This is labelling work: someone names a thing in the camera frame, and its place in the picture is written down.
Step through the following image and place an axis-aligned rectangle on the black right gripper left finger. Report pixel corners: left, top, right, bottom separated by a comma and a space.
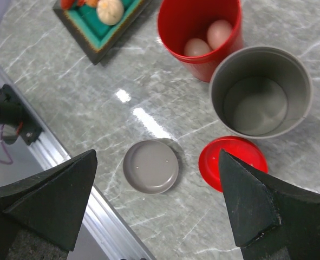
0, 149, 97, 259

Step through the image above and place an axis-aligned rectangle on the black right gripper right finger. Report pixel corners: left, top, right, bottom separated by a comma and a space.
219, 150, 320, 259

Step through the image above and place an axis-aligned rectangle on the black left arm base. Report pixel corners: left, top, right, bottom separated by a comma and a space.
0, 83, 43, 145

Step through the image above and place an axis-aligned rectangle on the red round lid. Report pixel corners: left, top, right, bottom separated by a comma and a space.
198, 136, 268, 192

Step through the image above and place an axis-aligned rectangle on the grey round lid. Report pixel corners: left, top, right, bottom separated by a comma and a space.
123, 140, 179, 194

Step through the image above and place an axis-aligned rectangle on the grey cylindrical canister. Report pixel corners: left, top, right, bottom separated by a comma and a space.
209, 46, 314, 139

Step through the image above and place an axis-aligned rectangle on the teal square plate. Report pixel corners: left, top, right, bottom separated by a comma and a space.
53, 1, 151, 65

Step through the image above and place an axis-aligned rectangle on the red cylindrical canister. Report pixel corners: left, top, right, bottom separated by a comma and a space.
157, 0, 243, 82

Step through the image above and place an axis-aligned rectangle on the aluminium rail frame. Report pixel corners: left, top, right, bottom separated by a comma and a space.
0, 66, 154, 259

